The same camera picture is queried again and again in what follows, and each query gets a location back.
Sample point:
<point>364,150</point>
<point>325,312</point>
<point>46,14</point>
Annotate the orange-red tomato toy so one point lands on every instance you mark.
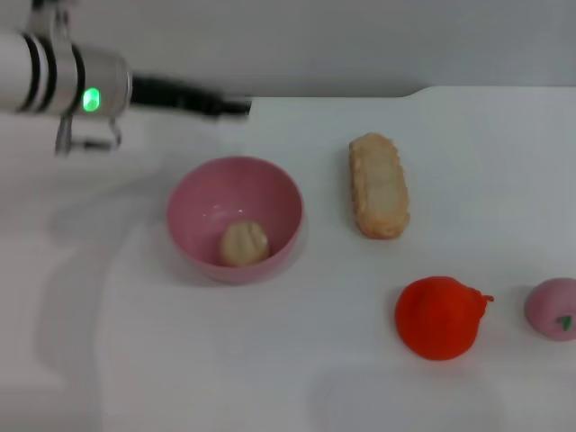
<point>436,319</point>

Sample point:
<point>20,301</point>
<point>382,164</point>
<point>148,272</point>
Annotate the pink peach bun toy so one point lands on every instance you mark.
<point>551,306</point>

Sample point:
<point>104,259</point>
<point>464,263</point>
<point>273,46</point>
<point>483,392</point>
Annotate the round beige egg yolk pastry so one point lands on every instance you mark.
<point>245,244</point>

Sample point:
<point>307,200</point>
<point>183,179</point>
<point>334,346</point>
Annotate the pink plastic bowl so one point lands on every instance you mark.
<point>234,207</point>

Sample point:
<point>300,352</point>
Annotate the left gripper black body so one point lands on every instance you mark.
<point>175,94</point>

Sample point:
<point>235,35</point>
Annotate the long toasted bread loaf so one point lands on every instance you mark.
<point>380,189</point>

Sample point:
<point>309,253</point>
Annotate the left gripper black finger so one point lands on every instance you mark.
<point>234,107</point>

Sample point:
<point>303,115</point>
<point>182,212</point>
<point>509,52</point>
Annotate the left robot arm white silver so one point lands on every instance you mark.
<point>58,76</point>

